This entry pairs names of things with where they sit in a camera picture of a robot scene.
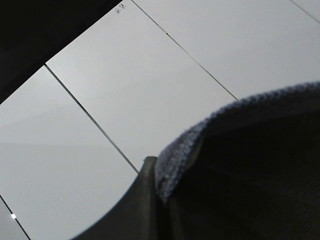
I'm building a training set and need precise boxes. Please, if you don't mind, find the dark navy towel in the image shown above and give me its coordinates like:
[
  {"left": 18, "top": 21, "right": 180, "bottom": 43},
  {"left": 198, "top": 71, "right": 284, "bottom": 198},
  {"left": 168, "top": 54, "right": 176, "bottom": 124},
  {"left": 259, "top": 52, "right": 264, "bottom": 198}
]
[{"left": 155, "top": 82, "right": 320, "bottom": 240}]

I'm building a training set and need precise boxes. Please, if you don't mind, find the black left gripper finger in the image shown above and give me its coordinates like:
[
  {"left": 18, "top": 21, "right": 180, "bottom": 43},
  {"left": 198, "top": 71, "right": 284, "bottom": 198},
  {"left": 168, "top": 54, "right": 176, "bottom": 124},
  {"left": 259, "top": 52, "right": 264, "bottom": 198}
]
[{"left": 74, "top": 156, "right": 160, "bottom": 240}]

